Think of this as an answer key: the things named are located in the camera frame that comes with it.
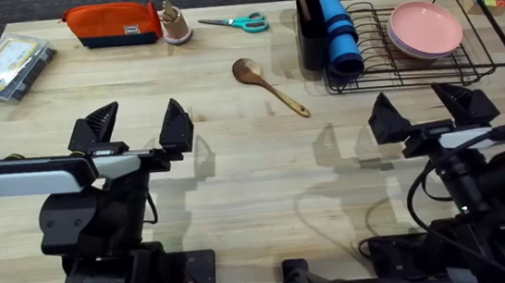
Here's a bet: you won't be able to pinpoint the wooden spoon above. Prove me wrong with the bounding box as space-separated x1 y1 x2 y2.
230 51 313 126

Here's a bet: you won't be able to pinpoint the purple plate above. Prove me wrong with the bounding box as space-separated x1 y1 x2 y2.
385 13 454 65

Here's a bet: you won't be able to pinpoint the blue cup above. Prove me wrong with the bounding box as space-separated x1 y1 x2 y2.
326 31 367 80
318 0 359 45

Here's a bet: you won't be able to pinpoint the left wrist black plate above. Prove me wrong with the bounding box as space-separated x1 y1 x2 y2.
0 147 101 195

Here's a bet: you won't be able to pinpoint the pink plate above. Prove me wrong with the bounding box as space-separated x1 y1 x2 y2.
386 0 466 60

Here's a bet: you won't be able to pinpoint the orange zip pouch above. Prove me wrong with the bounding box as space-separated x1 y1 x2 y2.
59 0 165 53

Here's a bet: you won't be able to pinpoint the pink cup with sticks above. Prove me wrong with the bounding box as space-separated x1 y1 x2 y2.
155 0 195 47

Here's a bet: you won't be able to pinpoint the black cutlery holder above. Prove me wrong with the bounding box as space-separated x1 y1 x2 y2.
293 0 335 74

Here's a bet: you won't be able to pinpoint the clear plastic parts box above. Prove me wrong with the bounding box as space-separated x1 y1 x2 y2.
0 29 63 105

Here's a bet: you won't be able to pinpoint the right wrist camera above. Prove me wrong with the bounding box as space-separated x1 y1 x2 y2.
437 124 505 161

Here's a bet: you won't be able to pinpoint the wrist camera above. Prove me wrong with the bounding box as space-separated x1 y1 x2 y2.
0 151 145 201
437 124 505 161

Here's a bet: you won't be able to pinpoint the black wire dish rack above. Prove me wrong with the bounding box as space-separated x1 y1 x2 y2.
315 0 505 100

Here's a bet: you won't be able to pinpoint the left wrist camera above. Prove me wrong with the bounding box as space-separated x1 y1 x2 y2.
0 151 145 201

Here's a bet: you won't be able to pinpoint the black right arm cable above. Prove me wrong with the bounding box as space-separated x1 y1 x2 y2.
399 129 505 283

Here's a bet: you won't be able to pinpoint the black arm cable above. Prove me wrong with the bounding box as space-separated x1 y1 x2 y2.
140 189 160 228
399 129 505 283

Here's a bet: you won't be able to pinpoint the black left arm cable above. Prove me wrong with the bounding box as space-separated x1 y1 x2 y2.
140 189 160 228

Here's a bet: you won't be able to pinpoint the teal handled scissors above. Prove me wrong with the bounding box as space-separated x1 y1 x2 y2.
196 10 271 40

